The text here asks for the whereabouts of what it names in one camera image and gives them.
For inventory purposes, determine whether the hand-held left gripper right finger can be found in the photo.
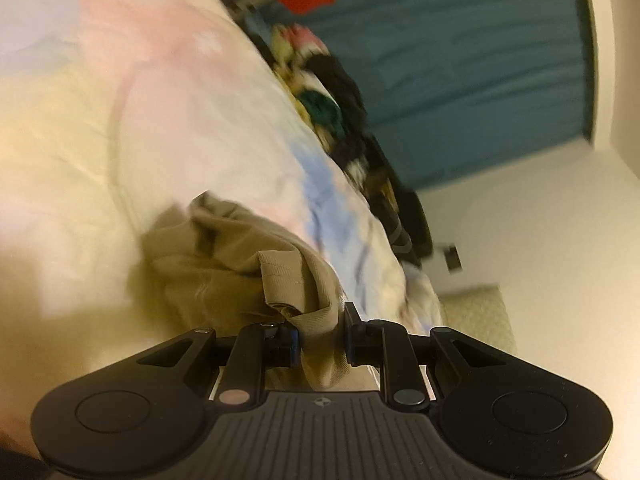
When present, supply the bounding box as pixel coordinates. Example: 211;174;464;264
344;301;507;411

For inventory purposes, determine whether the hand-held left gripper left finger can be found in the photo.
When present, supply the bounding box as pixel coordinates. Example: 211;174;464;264
135;321;302;407

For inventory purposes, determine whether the tan printed shirt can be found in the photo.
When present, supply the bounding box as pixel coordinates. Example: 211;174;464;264
142;191;374;392

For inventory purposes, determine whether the white pillow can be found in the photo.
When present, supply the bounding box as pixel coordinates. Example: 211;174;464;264
399;264;444;322

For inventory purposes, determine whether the beige quilted headboard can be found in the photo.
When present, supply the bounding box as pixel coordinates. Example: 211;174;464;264
437;283;519;357

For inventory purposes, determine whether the black sofa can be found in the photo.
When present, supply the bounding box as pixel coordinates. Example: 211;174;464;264
369;159;434;267

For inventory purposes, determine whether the green garment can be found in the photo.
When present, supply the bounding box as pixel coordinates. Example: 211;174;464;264
299;90;347;137

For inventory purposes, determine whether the black garment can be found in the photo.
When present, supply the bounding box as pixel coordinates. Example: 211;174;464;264
304;54;372;142

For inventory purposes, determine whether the pastel tie-dye blanket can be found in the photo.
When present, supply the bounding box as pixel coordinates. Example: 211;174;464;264
0;0;444;443

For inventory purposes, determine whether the wide blue curtain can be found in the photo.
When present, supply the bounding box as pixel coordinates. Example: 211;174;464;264
184;0;599;192

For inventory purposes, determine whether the pink garment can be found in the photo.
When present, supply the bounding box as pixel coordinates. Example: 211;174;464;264
279;25;329;57

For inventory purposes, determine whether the dark wall outlet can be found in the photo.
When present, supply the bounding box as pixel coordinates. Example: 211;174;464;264
442;243;464;275

